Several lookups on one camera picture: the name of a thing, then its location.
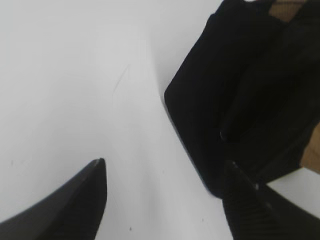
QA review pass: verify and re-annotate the black opposing left gripper finger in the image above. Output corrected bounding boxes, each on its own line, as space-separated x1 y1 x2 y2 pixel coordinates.
220 62 295 142

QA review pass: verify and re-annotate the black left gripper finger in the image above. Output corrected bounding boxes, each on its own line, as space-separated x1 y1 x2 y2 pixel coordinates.
222 161 320 240
0 158 107 240

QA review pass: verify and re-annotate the black bag with tan straps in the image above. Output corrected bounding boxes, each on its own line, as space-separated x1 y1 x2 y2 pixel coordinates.
164 0 320 198

